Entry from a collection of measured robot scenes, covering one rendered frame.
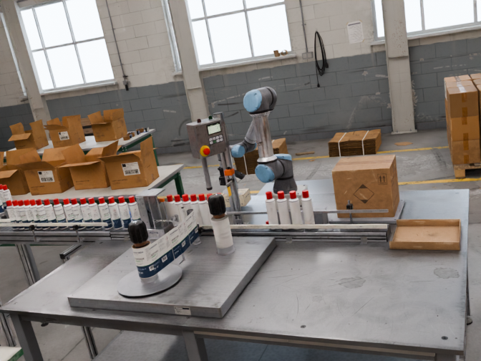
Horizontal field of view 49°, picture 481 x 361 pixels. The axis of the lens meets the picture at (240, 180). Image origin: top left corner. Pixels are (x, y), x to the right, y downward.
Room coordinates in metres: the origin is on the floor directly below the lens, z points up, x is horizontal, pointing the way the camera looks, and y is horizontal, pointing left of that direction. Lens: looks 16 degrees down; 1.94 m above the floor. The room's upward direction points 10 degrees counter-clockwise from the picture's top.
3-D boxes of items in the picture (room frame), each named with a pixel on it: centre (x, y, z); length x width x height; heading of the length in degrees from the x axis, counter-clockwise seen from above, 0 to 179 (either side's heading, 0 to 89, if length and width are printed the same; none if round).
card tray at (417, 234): (2.27, -0.82, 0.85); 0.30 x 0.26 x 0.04; 64
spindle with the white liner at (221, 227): (2.42, 0.13, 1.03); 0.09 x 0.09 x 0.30
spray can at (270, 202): (2.60, -0.13, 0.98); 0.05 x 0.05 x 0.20
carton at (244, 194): (3.21, 0.05, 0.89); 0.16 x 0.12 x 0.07; 68
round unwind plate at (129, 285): (2.24, 0.50, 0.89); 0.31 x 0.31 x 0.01
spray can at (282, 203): (2.57, -0.19, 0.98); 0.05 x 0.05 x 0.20
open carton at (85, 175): (4.64, 1.26, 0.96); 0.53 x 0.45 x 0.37; 159
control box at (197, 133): (2.83, 0.14, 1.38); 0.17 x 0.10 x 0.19; 119
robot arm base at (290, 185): (3.07, -0.26, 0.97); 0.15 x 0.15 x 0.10
